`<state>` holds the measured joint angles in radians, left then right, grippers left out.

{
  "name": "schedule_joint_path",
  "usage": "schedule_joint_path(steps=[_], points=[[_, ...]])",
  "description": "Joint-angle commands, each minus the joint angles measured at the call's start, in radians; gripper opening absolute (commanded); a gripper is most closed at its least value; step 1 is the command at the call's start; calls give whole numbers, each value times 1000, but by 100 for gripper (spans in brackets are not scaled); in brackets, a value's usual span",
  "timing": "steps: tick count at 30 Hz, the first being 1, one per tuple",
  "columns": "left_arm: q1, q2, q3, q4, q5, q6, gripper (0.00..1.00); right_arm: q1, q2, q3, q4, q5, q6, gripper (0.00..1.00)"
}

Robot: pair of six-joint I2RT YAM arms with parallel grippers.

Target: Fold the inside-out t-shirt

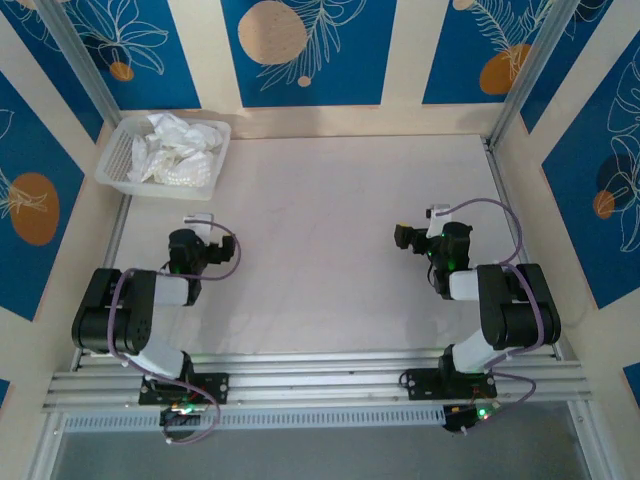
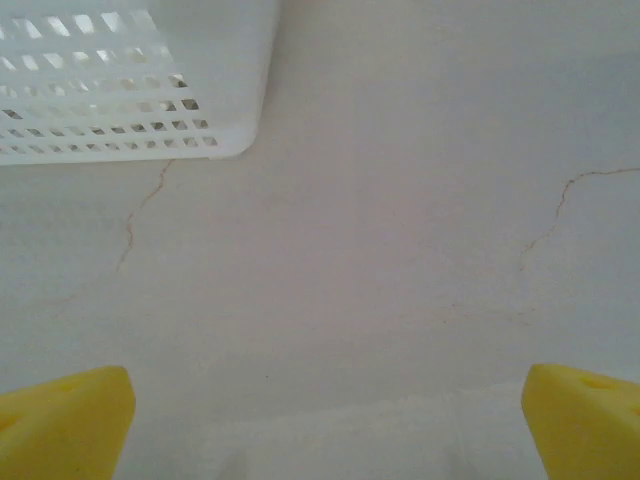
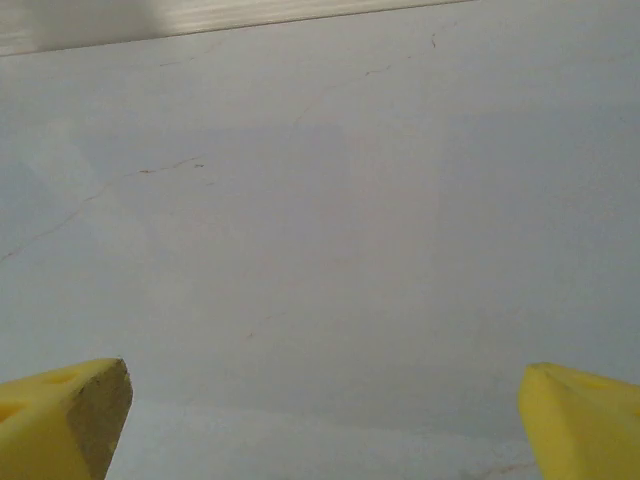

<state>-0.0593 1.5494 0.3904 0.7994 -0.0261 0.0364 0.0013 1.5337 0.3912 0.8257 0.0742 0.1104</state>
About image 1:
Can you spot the aluminium table side rail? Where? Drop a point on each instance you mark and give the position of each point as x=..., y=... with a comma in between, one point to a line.
x=502, y=190
x=116, y=230

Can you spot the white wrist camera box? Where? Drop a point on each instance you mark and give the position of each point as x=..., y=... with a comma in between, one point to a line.
x=437, y=220
x=200, y=220

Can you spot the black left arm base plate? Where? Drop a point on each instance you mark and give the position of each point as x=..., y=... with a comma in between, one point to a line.
x=215, y=387

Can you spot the aluminium frame post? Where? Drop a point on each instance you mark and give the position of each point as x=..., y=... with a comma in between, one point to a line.
x=80, y=60
x=532, y=65

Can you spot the white plastic mesh basket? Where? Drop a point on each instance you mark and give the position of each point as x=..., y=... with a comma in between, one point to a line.
x=115, y=160

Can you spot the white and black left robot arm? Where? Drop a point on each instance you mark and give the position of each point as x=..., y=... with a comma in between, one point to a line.
x=165, y=290

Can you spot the aluminium frame leg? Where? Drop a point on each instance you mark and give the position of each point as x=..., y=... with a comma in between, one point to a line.
x=590, y=440
x=45, y=450

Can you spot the white t-shirt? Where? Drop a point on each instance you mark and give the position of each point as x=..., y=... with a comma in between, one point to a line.
x=175, y=150

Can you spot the aluminium mounting rail frame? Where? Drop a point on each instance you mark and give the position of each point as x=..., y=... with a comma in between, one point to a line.
x=320, y=387

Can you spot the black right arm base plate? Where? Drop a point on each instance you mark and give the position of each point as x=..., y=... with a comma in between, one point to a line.
x=420, y=382

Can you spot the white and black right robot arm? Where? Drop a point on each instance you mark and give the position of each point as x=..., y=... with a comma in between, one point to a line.
x=520, y=320

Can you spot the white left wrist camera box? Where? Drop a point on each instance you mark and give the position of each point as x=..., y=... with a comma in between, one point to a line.
x=200, y=220

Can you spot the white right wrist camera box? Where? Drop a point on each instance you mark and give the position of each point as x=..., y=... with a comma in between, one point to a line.
x=437, y=220

